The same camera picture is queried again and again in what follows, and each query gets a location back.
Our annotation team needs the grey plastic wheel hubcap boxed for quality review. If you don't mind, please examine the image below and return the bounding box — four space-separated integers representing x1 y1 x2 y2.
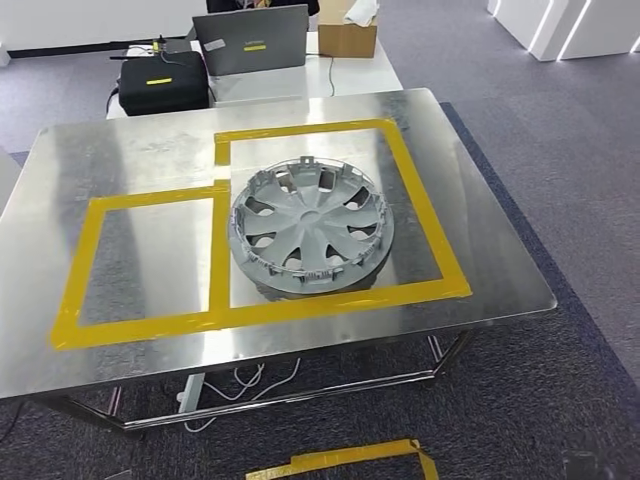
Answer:
227 156 396 303

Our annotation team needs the yellow workbench tape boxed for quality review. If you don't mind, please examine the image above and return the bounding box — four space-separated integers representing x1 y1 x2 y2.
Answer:
50 117 473 352

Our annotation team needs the steel workbench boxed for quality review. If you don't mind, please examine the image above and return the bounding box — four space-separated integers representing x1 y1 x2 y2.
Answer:
0 87 558 435

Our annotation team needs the white table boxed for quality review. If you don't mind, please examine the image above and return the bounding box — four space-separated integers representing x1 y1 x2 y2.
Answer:
106 31 404 122

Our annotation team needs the cardboard box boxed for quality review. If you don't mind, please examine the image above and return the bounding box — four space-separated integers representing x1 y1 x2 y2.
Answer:
317 0 380 60

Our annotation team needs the grey laptop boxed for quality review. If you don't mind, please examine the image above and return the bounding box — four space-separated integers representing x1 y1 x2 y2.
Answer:
192 4 309 77

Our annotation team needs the yellow floor tape square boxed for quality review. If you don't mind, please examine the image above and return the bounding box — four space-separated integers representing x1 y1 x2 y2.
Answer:
245 438 440 480

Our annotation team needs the white power strip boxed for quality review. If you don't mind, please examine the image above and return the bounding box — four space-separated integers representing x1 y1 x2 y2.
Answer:
176 374 206 415

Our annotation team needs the white paper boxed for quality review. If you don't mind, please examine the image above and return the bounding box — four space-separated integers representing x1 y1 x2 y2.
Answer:
343 0 381 28

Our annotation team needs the black carrying case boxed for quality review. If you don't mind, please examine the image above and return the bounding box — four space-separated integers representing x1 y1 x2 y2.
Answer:
118 50 210 117

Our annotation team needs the white lit display block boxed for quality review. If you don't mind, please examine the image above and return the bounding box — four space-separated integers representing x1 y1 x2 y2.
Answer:
557 0 640 61
487 0 557 62

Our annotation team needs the white loose cable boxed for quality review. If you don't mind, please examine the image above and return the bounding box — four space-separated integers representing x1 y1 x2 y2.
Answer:
183 357 302 434

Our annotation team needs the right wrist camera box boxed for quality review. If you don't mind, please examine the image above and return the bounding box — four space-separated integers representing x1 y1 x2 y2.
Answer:
562 450 601 480

